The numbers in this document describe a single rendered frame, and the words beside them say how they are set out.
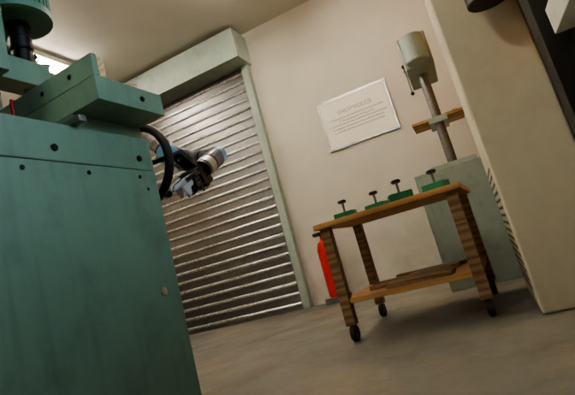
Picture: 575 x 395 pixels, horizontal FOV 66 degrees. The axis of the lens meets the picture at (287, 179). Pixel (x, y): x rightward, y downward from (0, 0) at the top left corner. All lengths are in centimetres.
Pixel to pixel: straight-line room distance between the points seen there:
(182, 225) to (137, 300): 358
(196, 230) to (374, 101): 213
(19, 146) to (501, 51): 157
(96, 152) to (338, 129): 304
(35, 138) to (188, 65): 358
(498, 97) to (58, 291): 153
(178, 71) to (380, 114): 201
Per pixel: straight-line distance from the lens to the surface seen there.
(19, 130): 101
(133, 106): 114
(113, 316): 102
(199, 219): 450
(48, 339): 93
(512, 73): 184
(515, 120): 180
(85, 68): 113
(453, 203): 188
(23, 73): 134
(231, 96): 445
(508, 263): 279
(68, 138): 107
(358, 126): 390
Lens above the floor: 38
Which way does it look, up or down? 11 degrees up
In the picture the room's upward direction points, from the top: 15 degrees counter-clockwise
